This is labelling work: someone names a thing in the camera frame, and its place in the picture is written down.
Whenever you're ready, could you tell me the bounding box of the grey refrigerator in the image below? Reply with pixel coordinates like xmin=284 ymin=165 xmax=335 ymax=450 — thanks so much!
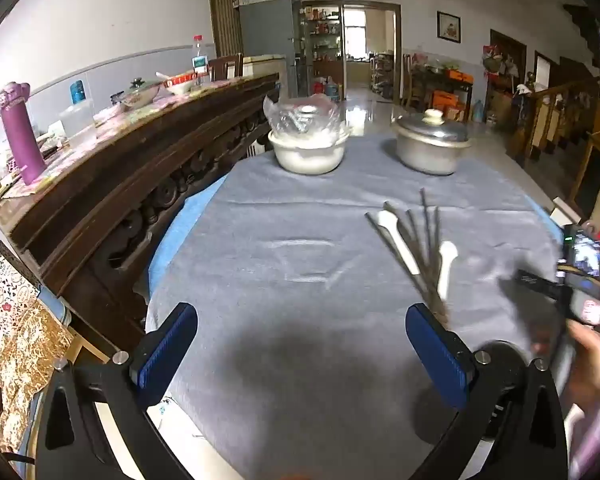
xmin=236 ymin=0 xmax=304 ymax=102

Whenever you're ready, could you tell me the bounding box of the shelf of goods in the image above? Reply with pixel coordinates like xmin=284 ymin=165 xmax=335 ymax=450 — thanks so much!
xmin=302 ymin=6 xmax=344 ymax=81

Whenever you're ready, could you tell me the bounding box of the carved wooden sideboard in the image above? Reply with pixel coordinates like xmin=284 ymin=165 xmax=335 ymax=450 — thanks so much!
xmin=0 ymin=72 xmax=281 ymax=356

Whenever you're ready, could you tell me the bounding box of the red and white bowl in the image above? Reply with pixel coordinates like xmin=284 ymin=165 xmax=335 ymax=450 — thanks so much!
xmin=164 ymin=72 xmax=202 ymax=96

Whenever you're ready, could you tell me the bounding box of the purple thermos bottle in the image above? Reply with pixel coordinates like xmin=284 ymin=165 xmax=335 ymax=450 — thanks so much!
xmin=0 ymin=81 xmax=49 ymax=186

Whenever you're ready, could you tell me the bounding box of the clear plastic container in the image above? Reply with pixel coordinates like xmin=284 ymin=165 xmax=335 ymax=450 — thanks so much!
xmin=57 ymin=100 xmax=99 ymax=144

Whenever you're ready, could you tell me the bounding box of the clear water bottle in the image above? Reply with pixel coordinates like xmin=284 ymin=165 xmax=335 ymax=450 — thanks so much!
xmin=191 ymin=35 xmax=209 ymax=86

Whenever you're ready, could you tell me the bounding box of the clear plastic bag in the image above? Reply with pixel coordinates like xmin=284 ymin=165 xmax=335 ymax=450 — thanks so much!
xmin=263 ymin=92 xmax=344 ymax=142

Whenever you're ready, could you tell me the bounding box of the aluminium pot lid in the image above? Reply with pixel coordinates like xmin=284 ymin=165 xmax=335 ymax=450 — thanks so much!
xmin=391 ymin=108 xmax=472 ymax=145

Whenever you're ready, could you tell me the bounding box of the white chest freezer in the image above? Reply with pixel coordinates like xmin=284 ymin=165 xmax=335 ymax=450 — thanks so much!
xmin=242 ymin=54 xmax=287 ymax=102

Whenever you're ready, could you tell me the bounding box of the person's right hand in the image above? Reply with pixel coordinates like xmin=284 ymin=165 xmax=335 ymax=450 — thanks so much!
xmin=564 ymin=320 xmax=600 ymax=413

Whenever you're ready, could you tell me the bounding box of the white ceramic bowl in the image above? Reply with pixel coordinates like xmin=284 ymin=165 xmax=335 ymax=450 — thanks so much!
xmin=268 ymin=127 xmax=352 ymax=176

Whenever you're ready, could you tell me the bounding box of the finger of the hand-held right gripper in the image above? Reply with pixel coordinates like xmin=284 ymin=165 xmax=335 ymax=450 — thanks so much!
xmin=499 ymin=269 xmax=571 ymax=361

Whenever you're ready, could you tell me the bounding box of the aluminium pot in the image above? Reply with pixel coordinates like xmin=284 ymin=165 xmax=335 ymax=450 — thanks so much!
xmin=394 ymin=130 xmax=473 ymax=177

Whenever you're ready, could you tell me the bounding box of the pot with glass lid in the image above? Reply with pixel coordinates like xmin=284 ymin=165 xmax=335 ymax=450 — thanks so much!
xmin=121 ymin=77 xmax=164 ymax=109

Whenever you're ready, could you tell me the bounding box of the wooden stair railing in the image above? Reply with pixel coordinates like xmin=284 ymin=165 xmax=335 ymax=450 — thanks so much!
xmin=509 ymin=79 xmax=600 ymax=167

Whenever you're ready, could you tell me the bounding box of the white ceramic spoon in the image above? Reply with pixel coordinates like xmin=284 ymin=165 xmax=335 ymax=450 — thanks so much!
xmin=436 ymin=241 xmax=459 ymax=301
xmin=376 ymin=210 xmax=422 ymax=276

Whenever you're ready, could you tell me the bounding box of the stack of orange boxes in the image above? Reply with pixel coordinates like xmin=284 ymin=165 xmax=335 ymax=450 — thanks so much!
xmin=431 ymin=70 xmax=474 ymax=122

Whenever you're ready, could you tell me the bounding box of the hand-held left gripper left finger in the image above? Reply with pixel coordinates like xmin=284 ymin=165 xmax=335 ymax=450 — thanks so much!
xmin=32 ymin=302 xmax=199 ymax=480

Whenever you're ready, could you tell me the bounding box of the grey table cloth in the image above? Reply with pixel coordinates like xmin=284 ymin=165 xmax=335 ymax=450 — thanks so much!
xmin=145 ymin=132 xmax=576 ymax=480

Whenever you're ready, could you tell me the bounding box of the dark chopstick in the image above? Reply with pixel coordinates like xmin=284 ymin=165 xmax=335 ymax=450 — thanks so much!
xmin=432 ymin=207 xmax=452 ymax=322
xmin=364 ymin=211 xmax=440 ymax=311
xmin=383 ymin=201 xmax=442 ymax=311
xmin=420 ymin=188 xmax=448 ymax=318
xmin=405 ymin=209 xmax=445 ymax=313

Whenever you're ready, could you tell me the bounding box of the dark wooden chair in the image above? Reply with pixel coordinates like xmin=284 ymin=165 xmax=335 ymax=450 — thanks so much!
xmin=207 ymin=52 xmax=245 ymax=82

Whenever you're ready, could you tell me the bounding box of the blue table cover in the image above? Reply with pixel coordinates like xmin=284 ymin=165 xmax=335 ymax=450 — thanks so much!
xmin=147 ymin=175 xmax=231 ymax=306

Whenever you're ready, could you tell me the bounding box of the white red patterned paper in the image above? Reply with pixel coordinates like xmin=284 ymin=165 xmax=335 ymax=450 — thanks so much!
xmin=0 ymin=250 xmax=42 ymax=332

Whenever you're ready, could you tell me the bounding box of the gold patterned cloth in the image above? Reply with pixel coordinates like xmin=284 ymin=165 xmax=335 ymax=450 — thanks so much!
xmin=0 ymin=310 xmax=74 ymax=453

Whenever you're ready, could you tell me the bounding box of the wooden slatted screen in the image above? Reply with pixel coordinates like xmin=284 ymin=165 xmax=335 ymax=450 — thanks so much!
xmin=207 ymin=0 xmax=262 ymax=61

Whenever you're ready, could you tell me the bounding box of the person's right forearm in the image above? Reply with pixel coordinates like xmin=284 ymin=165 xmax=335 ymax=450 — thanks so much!
xmin=565 ymin=392 xmax=600 ymax=480

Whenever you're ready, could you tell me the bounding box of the framed wall picture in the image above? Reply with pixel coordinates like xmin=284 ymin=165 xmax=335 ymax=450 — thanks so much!
xmin=436 ymin=11 xmax=462 ymax=44

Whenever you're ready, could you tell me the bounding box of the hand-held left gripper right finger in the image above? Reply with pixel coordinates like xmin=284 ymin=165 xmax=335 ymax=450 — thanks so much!
xmin=405 ymin=303 xmax=570 ymax=480

